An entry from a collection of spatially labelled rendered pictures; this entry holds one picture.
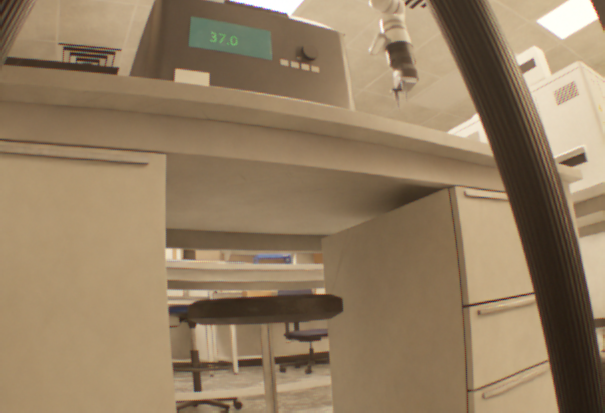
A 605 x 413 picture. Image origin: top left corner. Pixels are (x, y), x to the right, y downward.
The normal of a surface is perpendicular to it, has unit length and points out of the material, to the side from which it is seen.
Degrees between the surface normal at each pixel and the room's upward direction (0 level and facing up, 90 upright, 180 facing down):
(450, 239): 90
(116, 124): 90
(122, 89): 90
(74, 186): 90
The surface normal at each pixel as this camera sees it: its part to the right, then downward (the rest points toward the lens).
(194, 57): 0.45, -0.27
